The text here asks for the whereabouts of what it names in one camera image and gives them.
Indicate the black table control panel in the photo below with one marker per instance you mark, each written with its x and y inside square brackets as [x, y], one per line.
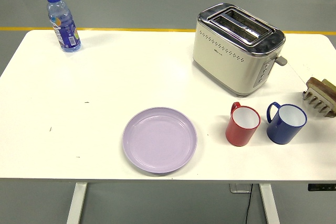
[321, 187]

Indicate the clear plastic bracket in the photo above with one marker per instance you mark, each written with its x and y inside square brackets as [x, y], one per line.
[237, 188]

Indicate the white table leg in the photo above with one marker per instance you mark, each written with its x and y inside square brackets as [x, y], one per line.
[269, 203]
[76, 203]

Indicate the cream and chrome toaster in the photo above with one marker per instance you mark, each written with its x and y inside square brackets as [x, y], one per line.
[223, 64]

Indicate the lilac plastic plate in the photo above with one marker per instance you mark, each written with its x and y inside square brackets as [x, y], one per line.
[160, 141]

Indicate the white paper sheet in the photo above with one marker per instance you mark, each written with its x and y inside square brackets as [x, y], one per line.
[309, 61]

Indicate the red mug white inside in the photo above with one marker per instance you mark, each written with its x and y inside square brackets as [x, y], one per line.
[237, 134]

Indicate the silver metal toast rack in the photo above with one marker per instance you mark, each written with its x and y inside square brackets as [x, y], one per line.
[319, 104]

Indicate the grey toaster lever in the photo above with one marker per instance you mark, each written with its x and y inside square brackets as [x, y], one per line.
[282, 61]

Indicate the slice of bread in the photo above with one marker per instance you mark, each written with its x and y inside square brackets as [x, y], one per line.
[319, 83]

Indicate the blue mug white inside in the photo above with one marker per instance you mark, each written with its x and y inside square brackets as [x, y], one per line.
[281, 133]

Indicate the clear water bottle blue cap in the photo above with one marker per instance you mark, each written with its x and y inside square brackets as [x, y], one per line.
[64, 30]

